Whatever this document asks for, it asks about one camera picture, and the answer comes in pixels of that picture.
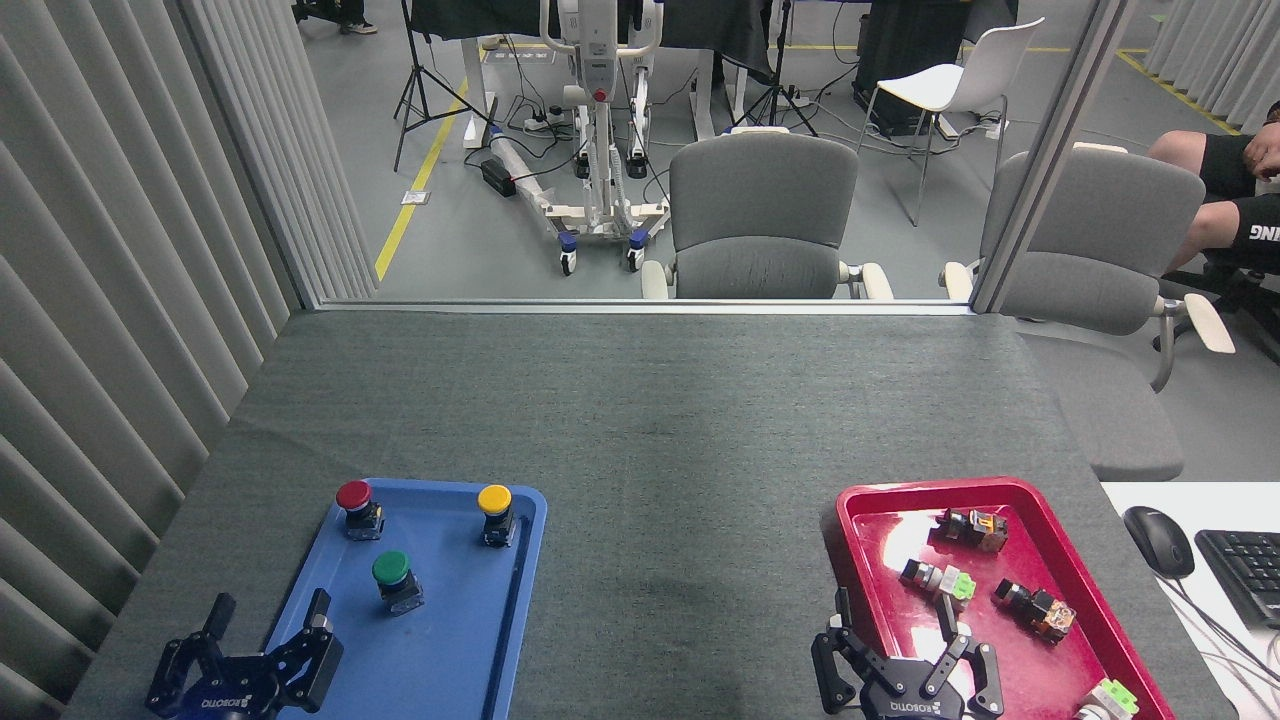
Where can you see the person's hand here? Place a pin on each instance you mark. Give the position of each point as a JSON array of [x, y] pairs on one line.
[[1264, 152]]

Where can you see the silver post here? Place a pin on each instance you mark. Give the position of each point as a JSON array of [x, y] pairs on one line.
[[1050, 150]]

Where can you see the yellow push button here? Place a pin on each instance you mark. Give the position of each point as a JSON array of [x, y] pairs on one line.
[[494, 498]]

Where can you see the grey switch with green base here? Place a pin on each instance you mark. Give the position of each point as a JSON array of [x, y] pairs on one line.
[[940, 583]]

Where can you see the black cloth covered table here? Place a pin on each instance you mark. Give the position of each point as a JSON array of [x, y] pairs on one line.
[[700, 25]]

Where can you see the green push button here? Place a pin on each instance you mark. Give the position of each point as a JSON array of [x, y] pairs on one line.
[[391, 568]]

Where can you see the black computer mouse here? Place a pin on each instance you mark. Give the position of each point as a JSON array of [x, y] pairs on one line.
[[1158, 540]]

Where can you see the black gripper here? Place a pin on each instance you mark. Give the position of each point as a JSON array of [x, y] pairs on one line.
[[230, 698], [915, 705]]

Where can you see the white stand on wheels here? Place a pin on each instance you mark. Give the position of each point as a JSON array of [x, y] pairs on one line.
[[598, 140]]

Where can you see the black switch with orange base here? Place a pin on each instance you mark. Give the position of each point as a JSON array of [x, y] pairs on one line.
[[1040, 608]]

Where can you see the white power strip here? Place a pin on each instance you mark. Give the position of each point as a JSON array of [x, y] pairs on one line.
[[540, 123]]

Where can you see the red plastic tray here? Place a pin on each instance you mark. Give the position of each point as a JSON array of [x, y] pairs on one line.
[[900, 540]]

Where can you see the black switch with orange window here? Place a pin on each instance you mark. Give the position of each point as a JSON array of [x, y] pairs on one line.
[[975, 530]]

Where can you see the white switch with green base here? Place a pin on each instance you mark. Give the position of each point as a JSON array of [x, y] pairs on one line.
[[1108, 700]]

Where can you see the grey office chair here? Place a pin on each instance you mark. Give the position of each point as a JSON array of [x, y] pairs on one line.
[[760, 200], [1100, 230]]

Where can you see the black power adapter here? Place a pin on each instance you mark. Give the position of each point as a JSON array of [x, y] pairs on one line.
[[497, 177]]

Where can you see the white plastic chair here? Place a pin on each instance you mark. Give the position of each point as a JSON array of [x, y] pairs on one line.
[[975, 75]]

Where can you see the black keyboard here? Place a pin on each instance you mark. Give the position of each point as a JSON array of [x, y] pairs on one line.
[[1245, 575]]

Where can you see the black tripod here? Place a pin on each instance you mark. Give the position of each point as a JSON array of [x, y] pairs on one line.
[[778, 90], [415, 85]]

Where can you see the person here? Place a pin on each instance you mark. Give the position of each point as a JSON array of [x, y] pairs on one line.
[[355, 22], [1225, 165]]

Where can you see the blue plastic tray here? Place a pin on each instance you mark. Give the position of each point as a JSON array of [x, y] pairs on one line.
[[440, 640]]

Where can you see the white desk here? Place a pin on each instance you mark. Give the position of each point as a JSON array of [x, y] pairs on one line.
[[1240, 690]]

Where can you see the black office chair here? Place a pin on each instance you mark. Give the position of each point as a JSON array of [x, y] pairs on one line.
[[1240, 290]]

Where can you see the silver frame rail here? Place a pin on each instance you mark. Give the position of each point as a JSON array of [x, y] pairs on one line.
[[640, 306]]

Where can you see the red push button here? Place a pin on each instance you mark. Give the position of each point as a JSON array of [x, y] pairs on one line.
[[353, 494]]

